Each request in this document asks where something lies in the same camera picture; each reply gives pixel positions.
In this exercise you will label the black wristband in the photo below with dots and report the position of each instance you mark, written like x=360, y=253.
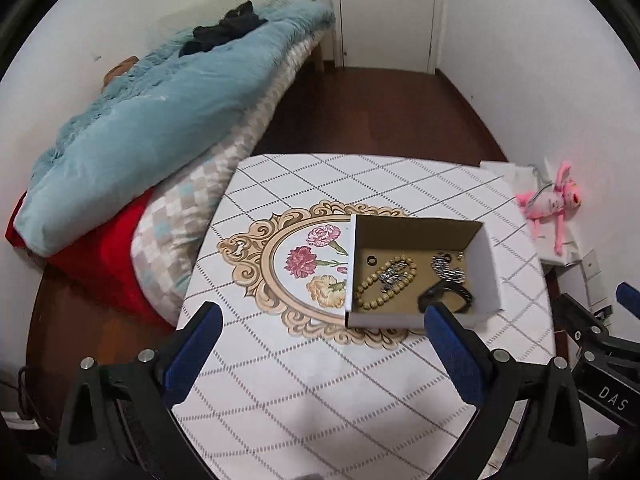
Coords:
x=454, y=296

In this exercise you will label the pink plush toy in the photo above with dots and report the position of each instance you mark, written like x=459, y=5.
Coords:
x=554, y=201

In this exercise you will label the black clothing on bed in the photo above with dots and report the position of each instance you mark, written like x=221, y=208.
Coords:
x=235, y=24

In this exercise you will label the white door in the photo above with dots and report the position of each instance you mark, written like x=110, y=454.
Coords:
x=389, y=34

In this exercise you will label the silver pendant charm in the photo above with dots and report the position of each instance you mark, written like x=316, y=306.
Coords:
x=391, y=276

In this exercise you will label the white wall socket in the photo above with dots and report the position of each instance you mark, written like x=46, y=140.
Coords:
x=590, y=265

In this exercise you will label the brown pillow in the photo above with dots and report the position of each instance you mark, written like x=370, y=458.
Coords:
x=118, y=70

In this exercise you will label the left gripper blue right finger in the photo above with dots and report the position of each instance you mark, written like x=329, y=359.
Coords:
x=456, y=348

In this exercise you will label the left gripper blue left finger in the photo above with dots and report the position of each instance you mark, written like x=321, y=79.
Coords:
x=185, y=354

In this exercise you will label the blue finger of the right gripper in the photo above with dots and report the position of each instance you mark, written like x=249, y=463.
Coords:
x=629, y=298
x=588, y=332

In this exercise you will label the light blue quilt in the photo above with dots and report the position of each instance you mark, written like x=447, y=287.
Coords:
x=166, y=111

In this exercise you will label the white cardboard box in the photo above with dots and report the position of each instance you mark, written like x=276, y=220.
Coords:
x=426, y=247

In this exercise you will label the red blanket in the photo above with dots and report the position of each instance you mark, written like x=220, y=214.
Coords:
x=100, y=261

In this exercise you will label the white box under toy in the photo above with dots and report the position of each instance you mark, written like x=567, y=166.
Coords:
x=527, y=179

